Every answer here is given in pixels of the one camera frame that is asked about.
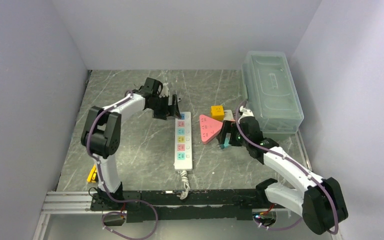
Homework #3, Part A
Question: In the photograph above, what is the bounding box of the pink triangular plug adapter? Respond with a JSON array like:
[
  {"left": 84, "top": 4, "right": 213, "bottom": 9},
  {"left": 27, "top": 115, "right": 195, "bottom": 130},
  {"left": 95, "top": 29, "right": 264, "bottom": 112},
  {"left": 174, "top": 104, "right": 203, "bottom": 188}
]
[{"left": 199, "top": 114, "right": 223, "bottom": 144}]

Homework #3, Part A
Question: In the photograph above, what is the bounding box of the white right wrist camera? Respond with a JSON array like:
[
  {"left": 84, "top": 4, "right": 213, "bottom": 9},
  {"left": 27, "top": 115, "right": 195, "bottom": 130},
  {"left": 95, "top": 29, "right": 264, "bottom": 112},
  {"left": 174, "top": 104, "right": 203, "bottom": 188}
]
[{"left": 237, "top": 106, "right": 255, "bottom": 122}]

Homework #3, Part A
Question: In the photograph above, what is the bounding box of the white power strip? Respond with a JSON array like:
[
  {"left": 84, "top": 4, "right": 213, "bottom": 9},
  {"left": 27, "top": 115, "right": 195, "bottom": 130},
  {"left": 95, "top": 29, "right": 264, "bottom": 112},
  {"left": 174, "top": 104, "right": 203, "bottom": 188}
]
[{"left": 173, "top": 111, "right": 193, "bottom": 172}]

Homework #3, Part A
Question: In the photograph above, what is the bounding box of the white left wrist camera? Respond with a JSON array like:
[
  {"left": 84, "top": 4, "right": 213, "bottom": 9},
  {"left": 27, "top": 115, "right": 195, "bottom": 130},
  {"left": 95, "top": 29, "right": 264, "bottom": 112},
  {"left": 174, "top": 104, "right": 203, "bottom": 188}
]
[{"left": 160, "top": 84, "right": 169, "bottom": 98}]

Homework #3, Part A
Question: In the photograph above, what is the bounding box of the teal plug adapter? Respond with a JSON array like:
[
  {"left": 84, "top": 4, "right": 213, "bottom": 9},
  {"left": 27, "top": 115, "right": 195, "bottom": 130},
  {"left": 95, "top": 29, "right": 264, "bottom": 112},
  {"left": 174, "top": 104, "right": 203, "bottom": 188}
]
[{"left": 217, "top": 143, "right": 231, "bottom": 150}]

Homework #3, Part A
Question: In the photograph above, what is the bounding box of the white plug adapter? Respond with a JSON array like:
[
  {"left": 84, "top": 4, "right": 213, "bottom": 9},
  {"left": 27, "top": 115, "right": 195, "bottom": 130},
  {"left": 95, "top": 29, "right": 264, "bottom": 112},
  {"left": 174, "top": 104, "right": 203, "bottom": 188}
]
[{"left": 223, "top": 109, "right": 235, "bottom": 122}]

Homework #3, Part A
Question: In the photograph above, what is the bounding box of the translucent green storage box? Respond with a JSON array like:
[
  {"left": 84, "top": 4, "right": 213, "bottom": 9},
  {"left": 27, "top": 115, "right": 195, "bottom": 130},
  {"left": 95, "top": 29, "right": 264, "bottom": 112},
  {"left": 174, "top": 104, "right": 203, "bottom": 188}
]
[{"left": 241, "top": 51, "right": 304, "bottom": 134}]

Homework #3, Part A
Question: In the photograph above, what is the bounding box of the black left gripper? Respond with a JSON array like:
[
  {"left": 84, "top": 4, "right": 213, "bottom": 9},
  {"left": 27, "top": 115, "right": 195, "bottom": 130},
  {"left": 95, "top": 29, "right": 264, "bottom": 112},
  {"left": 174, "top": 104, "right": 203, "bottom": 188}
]
[{"left": 149, "top": 94, "right": 181, "bottom": 120}]

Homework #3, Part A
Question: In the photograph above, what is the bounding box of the black aluminium base frame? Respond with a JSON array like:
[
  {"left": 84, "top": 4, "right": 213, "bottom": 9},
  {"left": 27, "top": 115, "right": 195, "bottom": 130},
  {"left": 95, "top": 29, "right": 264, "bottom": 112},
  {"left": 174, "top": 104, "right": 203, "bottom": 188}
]
[{"left": 41, "top": 187, "right": 334, "bottom": 240}]

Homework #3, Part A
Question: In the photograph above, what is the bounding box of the yellow black large screwdriver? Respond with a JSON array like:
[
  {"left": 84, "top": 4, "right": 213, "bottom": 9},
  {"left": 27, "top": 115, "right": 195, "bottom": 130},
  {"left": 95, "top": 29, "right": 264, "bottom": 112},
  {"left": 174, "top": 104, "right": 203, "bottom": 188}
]
[{"left": 86, "top": 165, "right": 99, "bottom": 183}]

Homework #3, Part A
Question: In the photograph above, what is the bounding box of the yellow cube plug adapter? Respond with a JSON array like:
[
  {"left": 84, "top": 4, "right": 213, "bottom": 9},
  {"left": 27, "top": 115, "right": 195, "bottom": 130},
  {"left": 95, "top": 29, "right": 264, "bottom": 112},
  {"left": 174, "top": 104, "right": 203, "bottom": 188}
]
[{"left": 210, "top": 105, "right": 225, "bottom": 122}]

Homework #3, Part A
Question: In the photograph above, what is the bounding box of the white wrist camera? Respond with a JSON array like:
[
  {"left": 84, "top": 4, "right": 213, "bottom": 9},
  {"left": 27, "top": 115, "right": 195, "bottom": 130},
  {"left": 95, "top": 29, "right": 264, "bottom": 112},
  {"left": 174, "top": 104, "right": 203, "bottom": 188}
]
[
  {"left": 237, "top": 106, "right": 255, "bottom": 122},
  {"left": 160, "top": 84, "right": 169, "bottom": 98}
]

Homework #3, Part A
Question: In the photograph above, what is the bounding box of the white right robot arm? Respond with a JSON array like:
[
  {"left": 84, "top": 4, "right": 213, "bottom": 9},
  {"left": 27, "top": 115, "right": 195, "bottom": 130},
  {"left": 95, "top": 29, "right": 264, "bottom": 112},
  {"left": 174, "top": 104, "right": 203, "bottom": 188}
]
[{"left": 216, "top": 116, "right": 349, "bottom": 235}]

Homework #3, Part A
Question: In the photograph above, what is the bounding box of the white coiled power cord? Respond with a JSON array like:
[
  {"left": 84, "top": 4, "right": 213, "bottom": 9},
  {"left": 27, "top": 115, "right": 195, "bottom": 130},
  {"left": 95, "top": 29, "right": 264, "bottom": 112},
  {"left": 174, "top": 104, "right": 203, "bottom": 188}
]
[{"left": 178, "top": 170, "right": 192, "bottom": 201}]

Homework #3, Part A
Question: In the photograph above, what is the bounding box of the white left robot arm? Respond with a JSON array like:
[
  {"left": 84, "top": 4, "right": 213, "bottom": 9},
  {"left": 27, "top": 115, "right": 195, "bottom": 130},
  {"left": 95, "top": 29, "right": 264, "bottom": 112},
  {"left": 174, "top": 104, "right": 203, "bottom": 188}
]
[{"left": 80, "top": 77, "right": 181, "bottom": 210}]

